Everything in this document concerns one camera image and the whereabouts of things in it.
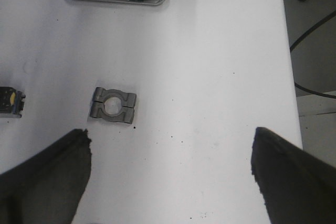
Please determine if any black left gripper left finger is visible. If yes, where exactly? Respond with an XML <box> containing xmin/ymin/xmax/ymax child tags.
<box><xmin>1</xmin><ymin>129</ymin><xmax>92</xmax><ymax>223</ymax></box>

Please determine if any black cable on floor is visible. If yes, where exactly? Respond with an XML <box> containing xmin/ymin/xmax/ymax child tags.
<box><xmin>289</xmin><ymin>10</ymin><xmax>336</xmax><ymax>99</ymax></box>

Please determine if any grey metal clamp block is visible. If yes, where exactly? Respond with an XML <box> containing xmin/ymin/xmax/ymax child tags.
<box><xmin>89</xmin><ymin>87</ymin><xmax>137</xmax><ymax>124</ymax></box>

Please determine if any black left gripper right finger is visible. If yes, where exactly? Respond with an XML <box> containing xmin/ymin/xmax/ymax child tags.
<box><xmin>251</xmin><ymin>127</ymin><xmax>335</xmax><ymax>223</ymax></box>

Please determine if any red emergency stop button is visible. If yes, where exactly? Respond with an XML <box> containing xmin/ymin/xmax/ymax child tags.
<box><xmin>0</xmin><ymin>87</ymin><xmax>26</xmax><ymax>118</ymax></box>

